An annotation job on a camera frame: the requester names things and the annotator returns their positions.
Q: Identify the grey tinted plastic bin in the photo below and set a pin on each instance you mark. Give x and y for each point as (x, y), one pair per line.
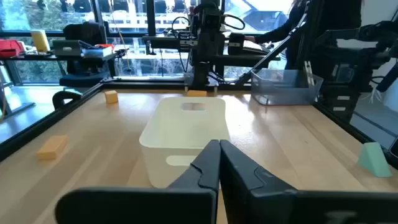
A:
(280, 90)

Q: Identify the blue and white box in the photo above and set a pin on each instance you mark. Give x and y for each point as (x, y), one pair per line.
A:
(97, 52)

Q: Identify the black office chair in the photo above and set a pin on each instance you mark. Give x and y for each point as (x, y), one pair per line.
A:
(84, 34)

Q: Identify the black cylinder object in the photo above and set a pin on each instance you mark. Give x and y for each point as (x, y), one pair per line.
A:
(236, 43)

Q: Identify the person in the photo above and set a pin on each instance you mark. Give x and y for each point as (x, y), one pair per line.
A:
(326, 18)

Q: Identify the grey box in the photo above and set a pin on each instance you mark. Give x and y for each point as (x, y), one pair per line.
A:
(66, 48)

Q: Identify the white plastic bin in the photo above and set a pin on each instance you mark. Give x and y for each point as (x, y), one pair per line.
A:
(183, 130)

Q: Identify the black equipment rack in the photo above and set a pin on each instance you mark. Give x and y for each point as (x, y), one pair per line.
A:
(342, 77)

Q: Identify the green triangular wedge block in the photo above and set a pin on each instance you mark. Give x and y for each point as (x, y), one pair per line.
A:
(373, 161)

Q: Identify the orange rectangular block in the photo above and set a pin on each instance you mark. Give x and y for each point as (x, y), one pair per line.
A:
(196, 93)
(52, 147)

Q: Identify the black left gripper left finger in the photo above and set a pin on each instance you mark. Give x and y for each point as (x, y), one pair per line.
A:
(140, 207)

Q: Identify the red tray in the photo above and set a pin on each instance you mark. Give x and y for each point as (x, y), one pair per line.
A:
(9, 48)

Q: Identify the black desk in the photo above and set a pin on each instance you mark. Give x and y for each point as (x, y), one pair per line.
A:
(62, 58)
(248, 59)

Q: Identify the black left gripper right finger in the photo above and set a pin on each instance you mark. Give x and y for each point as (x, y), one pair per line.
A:
(280, 208)

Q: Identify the yellow container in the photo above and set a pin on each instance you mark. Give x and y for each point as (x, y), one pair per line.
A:
(40, 40)

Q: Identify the orange cube block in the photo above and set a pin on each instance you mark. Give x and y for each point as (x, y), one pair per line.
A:
(111, 97)

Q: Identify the black aluminium table frame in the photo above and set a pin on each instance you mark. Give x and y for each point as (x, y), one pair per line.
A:
(46, 122)

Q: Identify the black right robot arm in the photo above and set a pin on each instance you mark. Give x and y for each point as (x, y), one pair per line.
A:
(205, 62)

